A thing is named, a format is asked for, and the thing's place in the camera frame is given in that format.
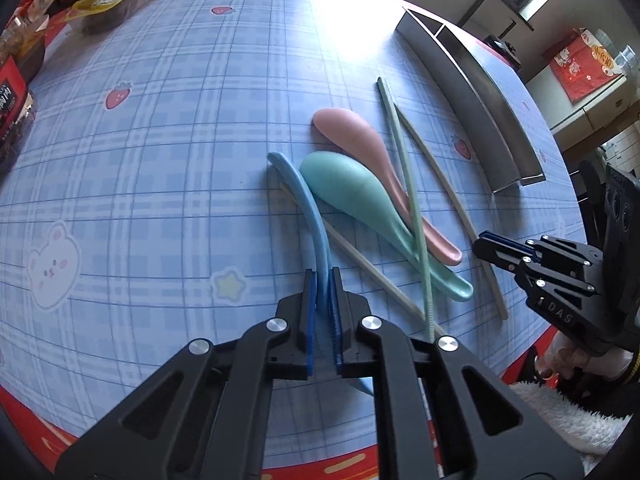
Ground black metal rack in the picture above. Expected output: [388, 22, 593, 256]
[457, 0, 518, 36]

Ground clear plastic containers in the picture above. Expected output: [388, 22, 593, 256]
[595, 30, 638, 76]

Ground black lid jar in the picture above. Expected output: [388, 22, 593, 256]
[0, 57, 37, 173]

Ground person's right hand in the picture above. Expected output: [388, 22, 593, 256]
[532, 332, 633, 386]

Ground white refrigerator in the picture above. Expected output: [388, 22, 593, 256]
[527, 70, 640, 136]

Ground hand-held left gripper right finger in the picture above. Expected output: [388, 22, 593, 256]
[327, 266, 586, 480]

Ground stainless steel utensil holder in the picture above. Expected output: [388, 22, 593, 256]
[395, 6, 546, 194]

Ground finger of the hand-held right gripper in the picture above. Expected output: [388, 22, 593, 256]
[479, 230, 603, 281]
[472, 237, 597, 298]

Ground pink spoon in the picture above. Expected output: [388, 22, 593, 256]
[312, 108, 463, 266]

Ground red printed cloth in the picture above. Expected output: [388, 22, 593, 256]
[550, 27, 628, 103]

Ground beige chopstick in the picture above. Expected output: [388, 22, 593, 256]
[279, 184, 447, 337]
[393, 104, 509, 321]

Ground green spoon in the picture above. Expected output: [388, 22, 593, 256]
[299, 150, 474, 302]

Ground person's right forearm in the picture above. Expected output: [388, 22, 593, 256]
[510, 370, 633, 466]

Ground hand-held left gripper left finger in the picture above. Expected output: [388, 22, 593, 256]
[55, 269, 317, 480]

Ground blue spoon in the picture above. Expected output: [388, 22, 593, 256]
[266, 151, 375, 397]

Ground green chopstick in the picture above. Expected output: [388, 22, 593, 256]
[376, 76, 437, 343]

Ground silver rice cooker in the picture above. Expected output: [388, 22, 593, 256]
[485, 35, 523, 68]

